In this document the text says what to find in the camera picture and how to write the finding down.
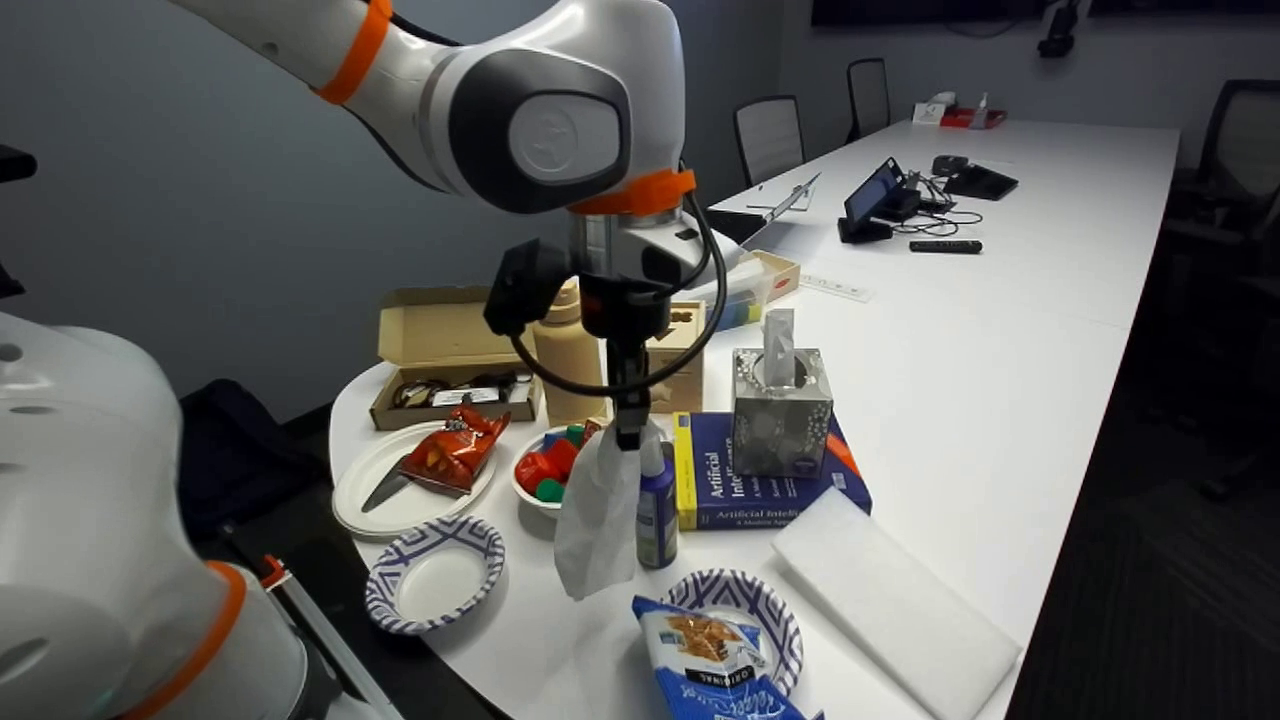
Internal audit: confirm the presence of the open cardboard box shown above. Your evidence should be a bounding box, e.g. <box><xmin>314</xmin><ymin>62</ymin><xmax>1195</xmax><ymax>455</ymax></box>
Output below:
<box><xmin>369</xmin><ymin>289</ymin><xmax>535</xmax><ymax>433</ymax></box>

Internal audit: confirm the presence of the black marker pen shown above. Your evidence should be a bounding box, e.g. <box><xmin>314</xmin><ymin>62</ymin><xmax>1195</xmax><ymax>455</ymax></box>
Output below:
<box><xmin>908</xmin><ymin>242</ymin><xmax>983</xmax><ymax>255</ymax></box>

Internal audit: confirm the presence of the silver tissue box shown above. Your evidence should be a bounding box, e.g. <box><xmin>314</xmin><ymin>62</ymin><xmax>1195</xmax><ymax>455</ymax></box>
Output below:
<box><xmin>732</xmin><ymin>308</ymin><xmax>834</xmax><ymax>478</ymax></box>

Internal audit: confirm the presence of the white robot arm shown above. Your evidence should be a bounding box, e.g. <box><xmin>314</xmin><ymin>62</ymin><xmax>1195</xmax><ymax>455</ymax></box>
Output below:
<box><xmin>0</xmin><ymin>0</ymin><xmax>697</xmax><ymax>720</ymax></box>

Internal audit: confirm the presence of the white foam tray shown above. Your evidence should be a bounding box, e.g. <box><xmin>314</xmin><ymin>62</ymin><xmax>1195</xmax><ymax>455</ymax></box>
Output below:
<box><xmin>778</xmin><ymin>497</ymin><xmax>1017</xmax><ymax>720</ymax></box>

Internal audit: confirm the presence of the blue snack bag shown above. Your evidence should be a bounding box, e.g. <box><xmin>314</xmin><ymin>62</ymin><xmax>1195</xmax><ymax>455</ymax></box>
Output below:
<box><xmin>633</xmin><ymin>598</ymin><xmax>804</xmax><ymax>720</ymax></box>

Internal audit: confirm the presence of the clear plastic container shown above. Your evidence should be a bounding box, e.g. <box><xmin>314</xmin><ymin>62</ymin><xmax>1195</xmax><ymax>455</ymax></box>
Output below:
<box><xmin>720</xmin><ymin>251</ymin><xmax>800</xmax><ymax>327</ymax></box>

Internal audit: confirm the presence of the blue spray bottle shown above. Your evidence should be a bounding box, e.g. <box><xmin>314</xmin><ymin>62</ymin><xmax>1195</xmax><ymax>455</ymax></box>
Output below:
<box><xmin>637</xmin><ymin>426</ymin><xmax>675</xmax><ymax>573</ymax></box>

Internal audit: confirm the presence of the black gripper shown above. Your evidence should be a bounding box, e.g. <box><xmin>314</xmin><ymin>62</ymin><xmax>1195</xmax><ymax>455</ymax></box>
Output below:
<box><xmin>580</xmin><ymin>275</ymin><xmax>669</xmax><ymax>413</ymax></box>

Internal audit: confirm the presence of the white bowl of toys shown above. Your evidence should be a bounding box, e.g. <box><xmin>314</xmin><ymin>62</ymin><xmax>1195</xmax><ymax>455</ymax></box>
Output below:
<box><xmin>512</xmin><ymin>421</ymin><xmax>599</xmax><ymax>518</ymax></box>

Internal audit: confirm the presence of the black tablet on stand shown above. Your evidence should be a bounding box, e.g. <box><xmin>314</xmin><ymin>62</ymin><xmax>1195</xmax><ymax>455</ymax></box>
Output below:
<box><xmin>835</xmin><ymin>160</ymin><xmax>922</xmax><ymax>245</ymax></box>

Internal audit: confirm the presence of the white plate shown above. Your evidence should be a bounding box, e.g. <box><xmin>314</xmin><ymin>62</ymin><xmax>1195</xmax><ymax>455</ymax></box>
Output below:
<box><xmin>332</xmin><ymin>426</ymin><xmax>503</xmax><ymax>540</ymax></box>

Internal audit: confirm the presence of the black office chair right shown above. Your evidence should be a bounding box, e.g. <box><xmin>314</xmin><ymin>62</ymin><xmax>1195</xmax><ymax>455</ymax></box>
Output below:
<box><xmin>1155</xmin><ymin>79</ymin><xmax>1280</xmax><ymax>502</ymax></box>

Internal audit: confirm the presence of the blue patterned paper plate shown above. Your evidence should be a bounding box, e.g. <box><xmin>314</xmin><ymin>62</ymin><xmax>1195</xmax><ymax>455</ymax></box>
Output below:
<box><xmin>363</xmin><ymin>518</ymin><xmax>503</xmax><ymax>637</ymax></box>

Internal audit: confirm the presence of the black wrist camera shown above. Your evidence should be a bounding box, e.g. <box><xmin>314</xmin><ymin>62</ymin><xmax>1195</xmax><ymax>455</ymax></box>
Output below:
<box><xmin>483</xmin><ymin>242</ymin><xmax>574</xmax><ymax>337</ymax></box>

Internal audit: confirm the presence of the red Doritos chip bag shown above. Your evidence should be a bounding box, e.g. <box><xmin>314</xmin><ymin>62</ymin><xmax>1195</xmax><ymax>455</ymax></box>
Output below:
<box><xmin>399</xmin><ymin>409</ymin><xmax>510</xmax><ymax>497</ymax></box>

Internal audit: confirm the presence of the wooden shape sorter box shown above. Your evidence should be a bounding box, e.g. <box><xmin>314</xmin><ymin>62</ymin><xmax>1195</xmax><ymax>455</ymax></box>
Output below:
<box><xmin>647</xmin><ymin>302</ymin><xmax>705</xmax><ymax>413</ymax></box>

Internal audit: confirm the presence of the tan water bottle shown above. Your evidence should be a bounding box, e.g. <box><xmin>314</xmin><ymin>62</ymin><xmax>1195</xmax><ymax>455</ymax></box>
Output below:
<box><xmin>531</xmin><ymin>280</ymin><xmax>610</xmax><ymax>426</ymax></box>

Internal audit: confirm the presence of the blue Artificial Intelligence book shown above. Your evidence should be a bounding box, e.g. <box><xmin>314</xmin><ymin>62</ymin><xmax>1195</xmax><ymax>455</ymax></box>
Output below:
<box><xmin>669</xmin><ymin>409</ymin><xmax>876</xmax><ymax>537</ymax></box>

